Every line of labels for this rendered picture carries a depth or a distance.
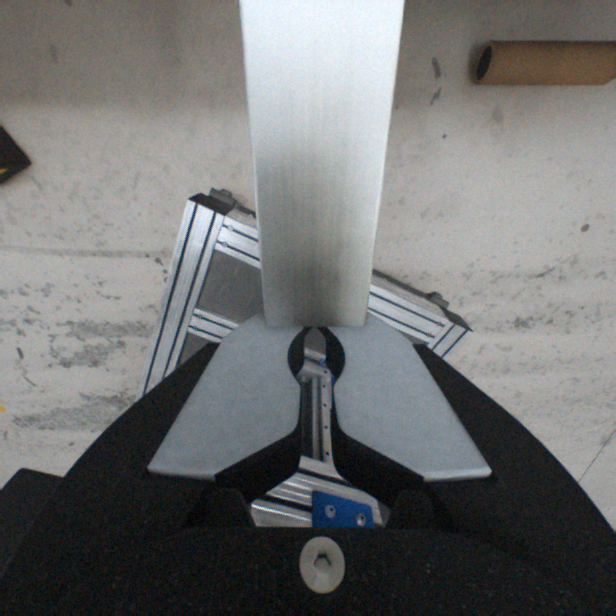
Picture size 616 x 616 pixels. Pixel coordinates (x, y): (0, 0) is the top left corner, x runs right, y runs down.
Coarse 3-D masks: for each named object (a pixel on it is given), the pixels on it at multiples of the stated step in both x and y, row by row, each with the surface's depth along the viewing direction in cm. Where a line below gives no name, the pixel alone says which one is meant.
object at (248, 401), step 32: (256, 320) 10; (224, 352) 8; (256, 352) 8; (288, 352) 8; (224, 384) 7; (256, 384) 7; (288, 384) 7; (192, 416) 6; (224, 416) 6; (256, 416) 6; (288, 416) 6; (160, 448) 6; (192, 448) 6; (224, 448) 6; (256, 448) 6; (288, 448) 6; (224, 480) 5; (256, 480) 6
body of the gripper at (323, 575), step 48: (192, 528) 4; (240, 528) 4; (288, 528) 4; (336, 528) 4; (384, 528) 4; (432, 528) 4; (96, 576) 4; (144, 576) 4; (192, 576) 4; (240, 576) 4; (288, 576) 4; (336, 576) 4; (384, 576) 4; (432, 576) 4; (480, 576) 4; (528, 576) 4
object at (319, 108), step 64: (256, 0) 5; (320, 0) 5; (384, 0) 5; (256, 64) 6; (320, 64) 6; (384, 64) 6; (256, 128) 6; (320, 128) 6; (384, 128) 6; (256, 192) 7; (320, 192) 7; (320, 256) 8; (320, 320) 8
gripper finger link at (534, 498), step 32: (448, 384) 7; (480, 416) 6; (512, 416) 6; (480, 448) 6; (512, 448) 6; (544, 448) 6; (480, 480) 5; (512, 480) 5; (544, 480) 5; (448, 512) 5; (480, 512) 5; (512, 512) 5; (544, 512) 5; (576, 512) 5; (512, 544) 4; (544, 544) 4; (576, 544) 4; (608, 544) 4; (576, 576) 4; (608, 576) 4; (608, 608) 4
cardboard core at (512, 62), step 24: (504, 48) 65; (528, 48) 65; (552, 48) 65; (576, 48) 65; (600, 48) 65; (480, 72) 72; (504, 72) 67; (528, 72) 67; (552, 72) 67; (576, 72) 67; (600, 72) 67
